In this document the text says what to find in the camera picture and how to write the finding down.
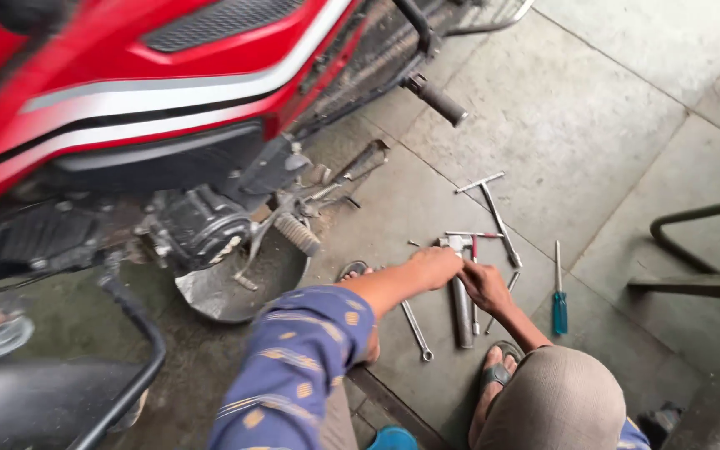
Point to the person's left hand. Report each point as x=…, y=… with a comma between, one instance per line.
x=435, y=267

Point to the black rubber footpeg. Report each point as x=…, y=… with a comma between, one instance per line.
x=438, y=100

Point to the person's right fingers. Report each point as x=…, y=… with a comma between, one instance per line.
x=469, y=272

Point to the dark left sandal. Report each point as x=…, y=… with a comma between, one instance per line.
x=350, y=270

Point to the thin silver spanner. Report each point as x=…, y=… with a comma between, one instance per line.
x=512, y=281

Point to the dark right sandal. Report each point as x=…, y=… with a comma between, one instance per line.
x=499, y=374

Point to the silver combination wrench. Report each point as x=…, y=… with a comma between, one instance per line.
x=416, y=331

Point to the red motorcycle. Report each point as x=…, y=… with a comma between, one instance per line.
x=147, y=94

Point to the black motorcycle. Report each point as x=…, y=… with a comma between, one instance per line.
x=41, y=394

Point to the beige trousers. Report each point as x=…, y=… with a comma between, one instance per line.
x=554, y=400

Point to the steel hammer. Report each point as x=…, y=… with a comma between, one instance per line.
x=462, y=312

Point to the green metal stand frame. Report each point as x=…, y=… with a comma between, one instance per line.
x=697, y=284

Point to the person's right foot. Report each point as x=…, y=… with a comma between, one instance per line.
x=484, y=406

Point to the purple patterned shirt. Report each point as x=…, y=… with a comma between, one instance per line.
x=297, y=362

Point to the dark sandal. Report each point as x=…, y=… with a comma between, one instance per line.
x=499, y=374
x=350, y=270

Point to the person's right hand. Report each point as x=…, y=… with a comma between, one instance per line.
x=490, y=289

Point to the black motorcycle engine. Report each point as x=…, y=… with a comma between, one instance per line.
x=194, y=228

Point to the blue plastic object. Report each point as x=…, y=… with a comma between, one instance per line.
x=392, y=439

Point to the ribbed grey kick lever peg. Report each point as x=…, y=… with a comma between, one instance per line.
x=297, y=234

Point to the person's left fingers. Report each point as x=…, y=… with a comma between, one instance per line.
x=455, y=264

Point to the black object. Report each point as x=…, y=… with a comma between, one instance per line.
x=660, y=425

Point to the metal oil drain pan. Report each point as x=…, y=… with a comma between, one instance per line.
x=235, y=294

